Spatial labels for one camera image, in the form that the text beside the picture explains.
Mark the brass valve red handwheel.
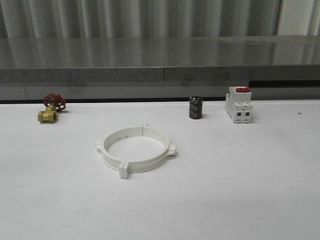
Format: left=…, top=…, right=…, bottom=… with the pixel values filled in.
left=37, top=93, right=66, bottom=123

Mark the grey stone counter ledge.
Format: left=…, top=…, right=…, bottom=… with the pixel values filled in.
left=0, top=36, right=320, bottom=88

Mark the black cylindrical capacitor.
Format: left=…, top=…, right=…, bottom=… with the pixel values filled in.
left=189, top=96, right=203, bottom=120

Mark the white circuit breaker red switch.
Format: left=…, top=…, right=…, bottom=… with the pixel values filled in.
left=225, top=86, right=253, bottom=124

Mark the white half pipe clamp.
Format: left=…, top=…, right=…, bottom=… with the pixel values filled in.
left=119, top=125, right=176, bottom=179
left=95, top=124, right=148, bottom=179

